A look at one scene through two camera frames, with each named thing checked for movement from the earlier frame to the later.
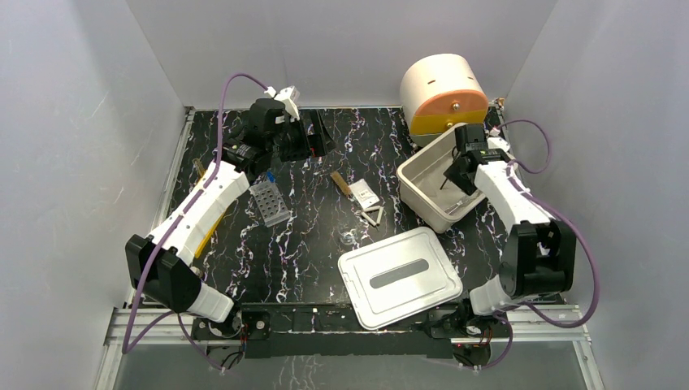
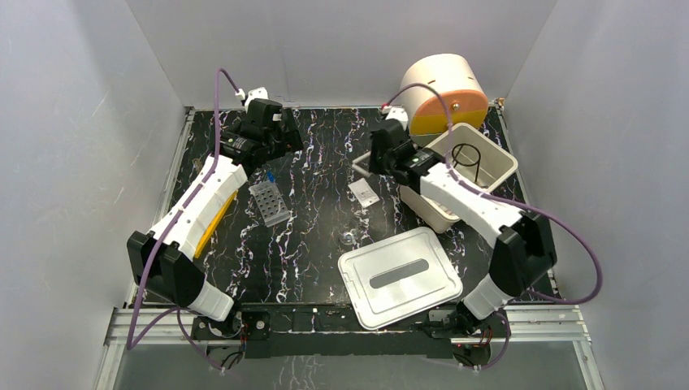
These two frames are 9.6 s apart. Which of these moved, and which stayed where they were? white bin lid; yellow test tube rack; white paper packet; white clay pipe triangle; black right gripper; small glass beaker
Moved: white clay pipe triangle; black right gripper
Stayed: white paper packet; white bin lid; yellow test tube rack; small glass beaker
